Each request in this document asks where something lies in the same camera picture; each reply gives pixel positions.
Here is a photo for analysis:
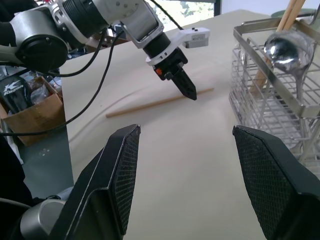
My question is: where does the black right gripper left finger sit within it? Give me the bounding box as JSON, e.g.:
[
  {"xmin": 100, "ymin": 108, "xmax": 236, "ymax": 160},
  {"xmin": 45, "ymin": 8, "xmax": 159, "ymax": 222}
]
[{"xmin": 49, "ymin": 123, "xmax": 142, "ymax": 240}]

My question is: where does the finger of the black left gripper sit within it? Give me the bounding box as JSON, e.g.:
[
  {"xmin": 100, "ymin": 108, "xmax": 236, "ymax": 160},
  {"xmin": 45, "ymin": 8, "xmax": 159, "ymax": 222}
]
[
  {"xmin": 177, "ymin": 63, "xmax": 197, "ymax": 94},
  {"xmin": 170, "ymin": 71, "xmax": 198, "ymax": 102}
]

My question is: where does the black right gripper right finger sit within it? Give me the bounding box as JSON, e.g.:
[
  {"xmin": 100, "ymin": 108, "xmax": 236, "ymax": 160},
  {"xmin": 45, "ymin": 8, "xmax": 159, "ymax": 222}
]
[{"xmin": 232, "ymin": 124, "xmax": 320, "ymax": 240}]

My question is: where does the metal spoon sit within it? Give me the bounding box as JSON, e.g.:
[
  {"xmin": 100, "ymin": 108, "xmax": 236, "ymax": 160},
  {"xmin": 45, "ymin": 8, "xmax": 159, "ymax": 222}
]
[{"xmin": 263, "ymin": 30, "xmax": 315, "ymax": 108}]

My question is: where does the wooden chopstick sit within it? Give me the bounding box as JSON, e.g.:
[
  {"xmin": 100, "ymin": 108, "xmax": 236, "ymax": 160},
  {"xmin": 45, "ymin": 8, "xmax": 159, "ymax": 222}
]
[
  {"xmin": 105, "ymin": 87, "xmax": 216, "ymax": 119},
  {"xmin": 248, "ymin": 0, "xmax": 299, "ymax": 97},
  {"xmin": 252, "ymin": 0, "xmax": 307, "ymax": 97}
]

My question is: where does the silver robot body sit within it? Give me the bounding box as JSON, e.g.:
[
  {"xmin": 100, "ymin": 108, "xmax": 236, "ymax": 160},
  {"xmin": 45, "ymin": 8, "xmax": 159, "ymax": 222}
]
[{"xmin": 14, "ymin": 186, "xmax": 76, "ymax": 240}]

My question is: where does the brown cardboard box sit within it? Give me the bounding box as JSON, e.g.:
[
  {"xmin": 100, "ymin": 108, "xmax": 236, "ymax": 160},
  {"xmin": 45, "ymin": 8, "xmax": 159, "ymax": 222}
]
[{"xmin": 0, "ymin": 75, "xmax": 66, "ymax": 147}]

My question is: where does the dark green bowl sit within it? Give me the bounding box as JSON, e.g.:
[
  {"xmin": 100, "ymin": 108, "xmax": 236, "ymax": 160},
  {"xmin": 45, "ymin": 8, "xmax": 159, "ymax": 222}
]
[{"xmin": 271, "ymin": 6, "xmax": 320, "ymax": 20}]

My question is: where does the black bag with white logo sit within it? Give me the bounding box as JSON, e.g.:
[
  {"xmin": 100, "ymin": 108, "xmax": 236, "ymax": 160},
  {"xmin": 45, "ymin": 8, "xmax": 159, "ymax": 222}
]
[{"xmin": 0, "ymin": 75, "xmax": 33, "ymax": 111}]

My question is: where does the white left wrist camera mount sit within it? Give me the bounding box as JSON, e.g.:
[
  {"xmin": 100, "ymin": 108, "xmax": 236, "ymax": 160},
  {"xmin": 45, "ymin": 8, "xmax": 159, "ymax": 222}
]
[{"xmin": 145, "ymin": 26, "xmax": 211, "ymax": 67}]

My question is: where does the black left arm wrist cable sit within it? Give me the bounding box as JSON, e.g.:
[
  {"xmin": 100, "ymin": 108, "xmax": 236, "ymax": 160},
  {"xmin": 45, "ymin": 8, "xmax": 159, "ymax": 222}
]
[{"xmin": 149, "ymin": 0, "xmax": 185, "ymax": 31}]

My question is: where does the long black cable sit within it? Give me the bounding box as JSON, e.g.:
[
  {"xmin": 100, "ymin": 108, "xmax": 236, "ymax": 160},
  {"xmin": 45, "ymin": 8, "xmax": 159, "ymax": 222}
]
[{"xmin": 0, "ymin": 30, "xmax": 126, "ymax": 137}]

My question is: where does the thin black cable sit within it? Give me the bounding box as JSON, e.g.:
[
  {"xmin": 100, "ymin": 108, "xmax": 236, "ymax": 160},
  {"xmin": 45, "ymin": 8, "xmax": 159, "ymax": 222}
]
[{"xmin": 47, "ymin": 27, "xmax": 107, "ymax": 77}]

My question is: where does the silver wire basket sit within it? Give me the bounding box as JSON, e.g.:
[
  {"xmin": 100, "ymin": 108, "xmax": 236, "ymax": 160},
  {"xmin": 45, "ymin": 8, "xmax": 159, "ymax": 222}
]
[{"xmin": 228, "ymin": 16, "xmax": 320, "ymax": 181}]

